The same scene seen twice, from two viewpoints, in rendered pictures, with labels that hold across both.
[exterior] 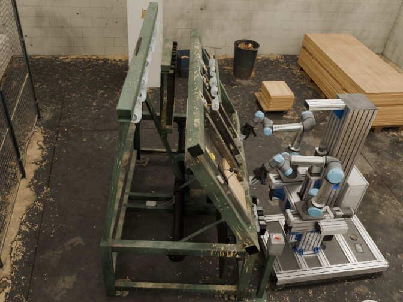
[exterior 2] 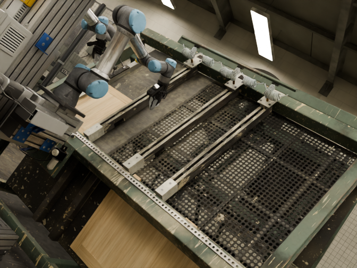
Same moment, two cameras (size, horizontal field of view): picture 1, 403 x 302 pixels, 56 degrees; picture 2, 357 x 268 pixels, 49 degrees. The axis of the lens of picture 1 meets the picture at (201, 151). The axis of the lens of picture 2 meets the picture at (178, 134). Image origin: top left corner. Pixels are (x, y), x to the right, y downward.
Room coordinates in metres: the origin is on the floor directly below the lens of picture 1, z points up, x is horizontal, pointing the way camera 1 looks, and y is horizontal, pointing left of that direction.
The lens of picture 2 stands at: (4.82, -2.34, 1.14)
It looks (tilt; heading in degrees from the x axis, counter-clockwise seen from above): 3 degrees up; 126
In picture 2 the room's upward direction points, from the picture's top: 35 degrees clockwise
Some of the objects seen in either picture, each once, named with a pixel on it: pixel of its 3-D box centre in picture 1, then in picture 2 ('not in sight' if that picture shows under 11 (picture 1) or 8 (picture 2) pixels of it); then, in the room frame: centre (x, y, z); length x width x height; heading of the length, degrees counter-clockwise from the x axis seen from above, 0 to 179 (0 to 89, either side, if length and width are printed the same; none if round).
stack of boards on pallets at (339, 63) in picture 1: (349, 78); not in sight; (6.71, -2.66, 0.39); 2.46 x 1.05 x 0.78; 14
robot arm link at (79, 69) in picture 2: (293, 160); (81, 77); (2.97, -0.92, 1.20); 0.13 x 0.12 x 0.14; 1
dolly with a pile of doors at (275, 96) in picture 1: (273, 97); not in sight; (6.02, -1.17, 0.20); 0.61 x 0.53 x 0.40; 14
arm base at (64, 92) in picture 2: (291, 169); (68, 93); (2.97, -0.92, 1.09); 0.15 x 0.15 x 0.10
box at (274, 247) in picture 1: (275, 244); not in sight; (2.21, -0.74, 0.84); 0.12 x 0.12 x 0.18; 4
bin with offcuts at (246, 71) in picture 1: (244, 59); not in sight; (7.23, -0.68, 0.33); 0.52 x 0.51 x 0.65; 14
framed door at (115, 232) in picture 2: not in sight; (138, 254); (3.56, -0.25, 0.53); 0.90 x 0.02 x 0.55; 4
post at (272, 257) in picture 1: (265, 274); not in sight; (2.21, -0.74, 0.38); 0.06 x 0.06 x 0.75; 4
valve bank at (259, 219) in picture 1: (258, 218); (37, 141); (2.64, -0.64, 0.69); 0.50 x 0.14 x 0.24; 4
